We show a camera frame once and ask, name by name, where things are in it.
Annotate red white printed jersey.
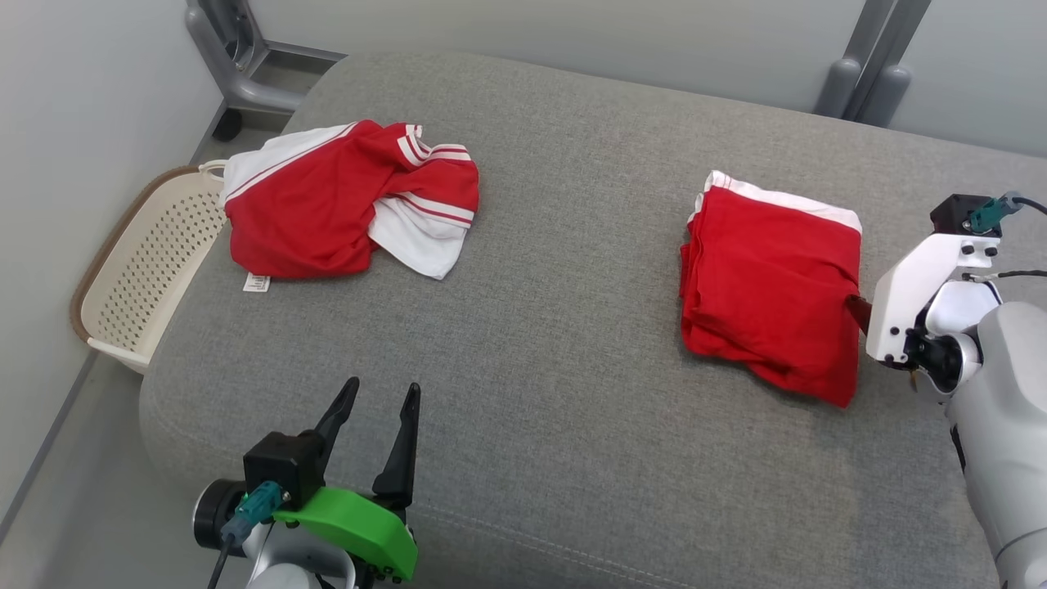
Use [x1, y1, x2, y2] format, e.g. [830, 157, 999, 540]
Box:
[221, 120, 481, 294]

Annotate black cable with teal plug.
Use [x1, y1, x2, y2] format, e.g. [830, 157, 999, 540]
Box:
[206, 481, 287, 589]
[965, 191, 1047, 283]

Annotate grey double metal post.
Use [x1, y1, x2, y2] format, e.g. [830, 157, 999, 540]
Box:
[814, 0, 933, 128]

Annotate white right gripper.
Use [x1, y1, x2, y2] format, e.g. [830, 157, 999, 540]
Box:
[847, 233, 1003, 365]

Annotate cream perforated laundry basket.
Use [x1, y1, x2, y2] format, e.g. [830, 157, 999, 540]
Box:
[70, 160, 230, 375]

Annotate grey metal wheeled frame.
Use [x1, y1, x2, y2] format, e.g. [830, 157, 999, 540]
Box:
[184, 0, 348, 142]

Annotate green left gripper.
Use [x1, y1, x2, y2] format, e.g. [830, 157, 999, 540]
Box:
[272, 376, 422, 583]

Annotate red shorts with white band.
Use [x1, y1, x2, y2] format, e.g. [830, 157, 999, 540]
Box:
[679, 170, 864, 408]

